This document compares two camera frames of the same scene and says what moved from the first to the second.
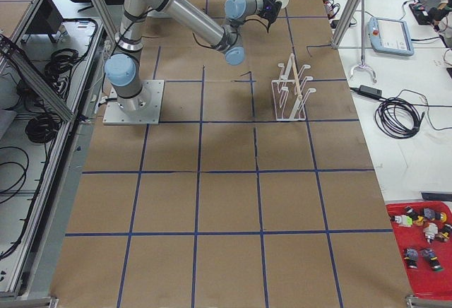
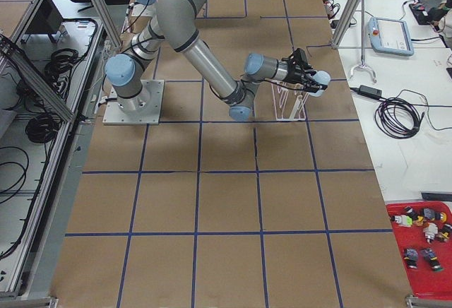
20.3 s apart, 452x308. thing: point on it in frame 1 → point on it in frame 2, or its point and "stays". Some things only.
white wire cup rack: (288, 92) stays
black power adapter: (371, 92) stays
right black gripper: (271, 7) → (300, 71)
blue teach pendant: (390, 36) stays
